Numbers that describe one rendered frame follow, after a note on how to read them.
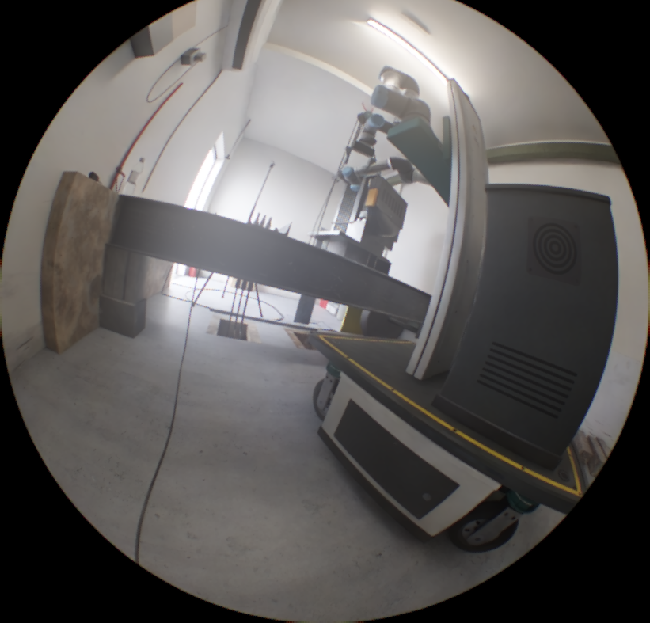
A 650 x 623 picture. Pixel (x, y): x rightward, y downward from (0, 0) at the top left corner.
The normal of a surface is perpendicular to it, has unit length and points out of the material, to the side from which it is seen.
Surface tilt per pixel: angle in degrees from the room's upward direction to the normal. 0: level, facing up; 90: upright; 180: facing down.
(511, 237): 90
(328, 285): 90
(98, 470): 0
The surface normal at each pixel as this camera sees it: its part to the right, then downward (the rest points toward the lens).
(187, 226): 0.43, 0.20
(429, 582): 0.29, -0.96
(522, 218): -0.81, -0.20
